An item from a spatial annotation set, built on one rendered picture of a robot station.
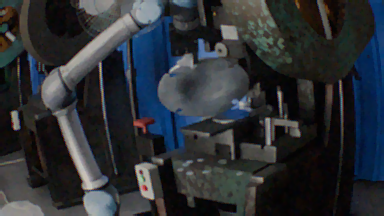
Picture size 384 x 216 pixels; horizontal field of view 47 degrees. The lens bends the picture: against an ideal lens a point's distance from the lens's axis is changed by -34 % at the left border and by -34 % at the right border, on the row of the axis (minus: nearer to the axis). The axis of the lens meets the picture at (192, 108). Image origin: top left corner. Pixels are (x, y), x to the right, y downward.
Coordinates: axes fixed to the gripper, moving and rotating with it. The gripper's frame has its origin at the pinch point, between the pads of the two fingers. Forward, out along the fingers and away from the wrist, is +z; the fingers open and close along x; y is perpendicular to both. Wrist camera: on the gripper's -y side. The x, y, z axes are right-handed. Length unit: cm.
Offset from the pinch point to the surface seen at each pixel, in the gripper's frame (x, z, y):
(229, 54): -11.9, 10.6, -13.0
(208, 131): 14.5, 14.6, -1.7
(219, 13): -23.1, -0.8, -12.1
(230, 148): 14.5, 26.1, -8.9
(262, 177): 35.5, 14.7, -16.3
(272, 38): 18.5, -31.0, -19.9
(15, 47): -212, 171, 153
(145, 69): -163, 191, 15
